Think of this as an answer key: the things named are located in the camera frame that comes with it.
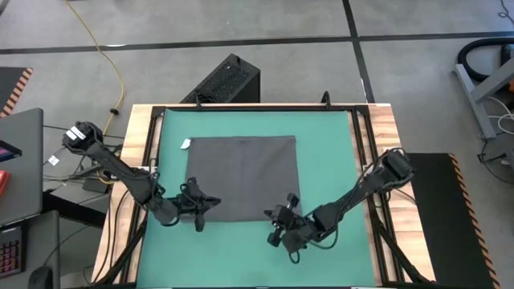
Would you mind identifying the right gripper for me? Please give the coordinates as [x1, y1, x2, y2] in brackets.
[263, 193, 308, 247]

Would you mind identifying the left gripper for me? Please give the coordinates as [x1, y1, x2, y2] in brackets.
[176, 177, 222, 233]

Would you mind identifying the grey woven towel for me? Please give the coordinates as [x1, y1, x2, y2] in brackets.
[180, 135, 302, 223]

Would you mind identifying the green table mat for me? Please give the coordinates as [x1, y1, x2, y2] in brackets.
[136, 108, 377, 288]

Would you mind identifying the black power adapter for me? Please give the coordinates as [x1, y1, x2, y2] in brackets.
[82, 177, 110, 194]

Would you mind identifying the black computer tower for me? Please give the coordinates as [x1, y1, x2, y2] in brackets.
[179, 53, 262, 104]

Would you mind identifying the wooden table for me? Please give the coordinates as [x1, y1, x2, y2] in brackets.
[90, 103, 438, 284]

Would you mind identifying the large black hazard-striped floor mat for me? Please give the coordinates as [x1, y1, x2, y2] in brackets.
[402, 152, 501, 289]

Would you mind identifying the dark grey desk top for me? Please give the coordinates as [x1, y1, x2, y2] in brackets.
[0, 210, 61, 289]

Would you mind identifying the black computer mouse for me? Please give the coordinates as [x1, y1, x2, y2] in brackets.
[27, 265, 55, 289]

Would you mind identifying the light grey desk top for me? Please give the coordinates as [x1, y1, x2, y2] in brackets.
[0, 107, 44, 228]

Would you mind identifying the black keyboard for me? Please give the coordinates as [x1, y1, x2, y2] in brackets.
[0, 224, 26, 278]

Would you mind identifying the black tablet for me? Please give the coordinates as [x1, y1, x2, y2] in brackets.
[0, 139, 23, 163]

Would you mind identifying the small black hazard-striped floor mat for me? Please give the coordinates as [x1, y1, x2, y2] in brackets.
[0, 66, 35, 119]

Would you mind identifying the grey round stand base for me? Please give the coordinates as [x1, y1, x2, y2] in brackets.
[479, 134, 514, 185]

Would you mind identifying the grey metal stand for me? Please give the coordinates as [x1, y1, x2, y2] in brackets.
[452, 55, 514, 140]

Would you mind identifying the black aluminium table frame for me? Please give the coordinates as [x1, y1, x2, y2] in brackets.
[118, 91, 433, 289]

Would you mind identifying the yellow cable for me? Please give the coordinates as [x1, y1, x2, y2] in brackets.
[63, 0, 126, 133]

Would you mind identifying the black vacuum hose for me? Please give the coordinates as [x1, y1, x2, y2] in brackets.
[457, 37, 514, 83]

